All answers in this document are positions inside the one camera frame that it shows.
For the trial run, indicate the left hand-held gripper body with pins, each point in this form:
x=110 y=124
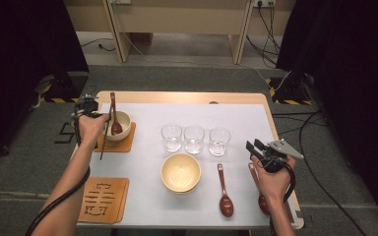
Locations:
x=87 y=106

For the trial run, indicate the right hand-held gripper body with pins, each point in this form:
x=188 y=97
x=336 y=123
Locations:
x=275 y=159

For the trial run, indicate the brown wooden spoon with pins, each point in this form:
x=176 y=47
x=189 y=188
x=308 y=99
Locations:
x=263 y=205
x=116 y=128
x=226 y=206

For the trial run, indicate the dark single chopstick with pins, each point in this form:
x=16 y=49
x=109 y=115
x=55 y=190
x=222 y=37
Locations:
x=104 y=144

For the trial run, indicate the clear drinking glass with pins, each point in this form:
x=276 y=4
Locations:
x=194 y=139
x=219 y=141
x=171 y=137

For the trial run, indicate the person's left hand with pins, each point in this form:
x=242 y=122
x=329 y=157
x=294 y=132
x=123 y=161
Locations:
x=92 y=131

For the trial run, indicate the person's right hand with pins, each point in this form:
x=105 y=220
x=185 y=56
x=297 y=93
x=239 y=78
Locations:
x=277 y=183

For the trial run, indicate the black stand base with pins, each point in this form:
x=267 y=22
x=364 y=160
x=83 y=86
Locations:
x=292 y=90
x=69 y=85

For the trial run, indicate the white table sheet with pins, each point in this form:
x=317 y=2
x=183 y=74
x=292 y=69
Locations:
x=249 y=118

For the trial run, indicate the wooden cutout trivet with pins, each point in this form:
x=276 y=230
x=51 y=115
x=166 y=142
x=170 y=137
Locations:
x=127 y=196
x=118 y=187
x=128 y=146

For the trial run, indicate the black curtain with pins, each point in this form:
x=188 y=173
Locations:
x=357 y=65
x=19 y=49

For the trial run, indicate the beige desk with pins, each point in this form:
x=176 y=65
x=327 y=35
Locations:
x=177 y=19

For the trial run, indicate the white wall outlet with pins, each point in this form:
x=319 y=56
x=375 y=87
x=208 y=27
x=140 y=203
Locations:
x=264 y=2

